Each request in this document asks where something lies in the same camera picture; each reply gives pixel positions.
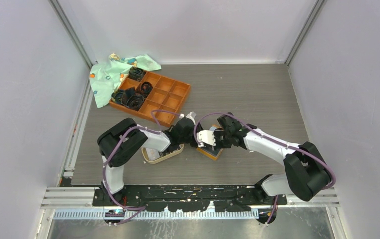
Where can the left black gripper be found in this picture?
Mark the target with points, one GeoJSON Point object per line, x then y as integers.
{"type": "Point", "coordinates": [198, 127]}

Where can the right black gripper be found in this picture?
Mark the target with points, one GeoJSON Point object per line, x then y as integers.
{"type": "Point", "coordinates": [217, 133]}

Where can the orange leather card holder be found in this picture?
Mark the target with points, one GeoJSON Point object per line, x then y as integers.
{"type": "Point", "coordinates": [211, 152]}

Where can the oval wooden card tray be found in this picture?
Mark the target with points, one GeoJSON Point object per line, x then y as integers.
{"type": "Point", "coordinates": [162, 155]}

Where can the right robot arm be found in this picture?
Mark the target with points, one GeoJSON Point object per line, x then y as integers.
{"type": "Point", "coordinates": [306, 172]}

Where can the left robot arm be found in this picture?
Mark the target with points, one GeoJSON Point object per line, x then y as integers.
{"type": "Point", "coordinates": [119, 144]}

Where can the stack of credit cards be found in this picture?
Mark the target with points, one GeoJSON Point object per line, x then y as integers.
{"type": "Point", "coordinates": [160, 153]}

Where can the orange compartment organizer tray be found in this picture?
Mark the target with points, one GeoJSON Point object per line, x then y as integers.
{"type": "Point", "coordinates": [164, 101]}

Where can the rolled dark belt middle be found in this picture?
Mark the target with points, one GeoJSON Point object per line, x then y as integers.
{"type": "Point", "coordinates": [145, 88]}

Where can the rolled dark belt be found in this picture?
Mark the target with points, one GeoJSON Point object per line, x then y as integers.
{"type": "Point", "coordinates": [132, 99]}
{"type": "Point", "coordinates": [136, 73]}
{"type": "Point", "coordinates": [117, 96]}
{"type": "Point", "coordinates": [145, 88]}

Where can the rolled dark belt front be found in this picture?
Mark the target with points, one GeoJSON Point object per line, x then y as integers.
{"type": "Point", "coordinates": [132, 99]}

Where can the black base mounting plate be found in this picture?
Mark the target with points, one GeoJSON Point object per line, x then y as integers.
{"type": "Point", "coordinates": [192, 198]}

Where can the rolled dark belt left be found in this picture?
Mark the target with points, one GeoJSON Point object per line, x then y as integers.
{"type": "Point", "coordinates": [117, 96]}

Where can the rolled dark belt top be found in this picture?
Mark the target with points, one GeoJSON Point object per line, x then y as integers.
{"type": "Point", "coordinates": [136, 73]}

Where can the green patterned cloth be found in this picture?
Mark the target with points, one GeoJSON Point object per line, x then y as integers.
{"type": "Point", "coordinates": [107, 77]}

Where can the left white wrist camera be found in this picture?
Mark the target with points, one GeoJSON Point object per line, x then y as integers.
{"type": "Point", "coordinates": [191, 115]}

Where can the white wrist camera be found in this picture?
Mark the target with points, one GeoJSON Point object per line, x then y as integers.
{"type": "Point", "coordinates": [191, 115]}
{"type": "Point", "coordinates": [206, 138]}

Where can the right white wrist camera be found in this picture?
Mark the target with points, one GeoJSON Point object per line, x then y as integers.
{"type": "Point", "coordinates": [206, 138]}

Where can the white slotted cable duct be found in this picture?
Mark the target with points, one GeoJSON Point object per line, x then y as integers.
{"type": "Point", "coordinates": [117, 214]}

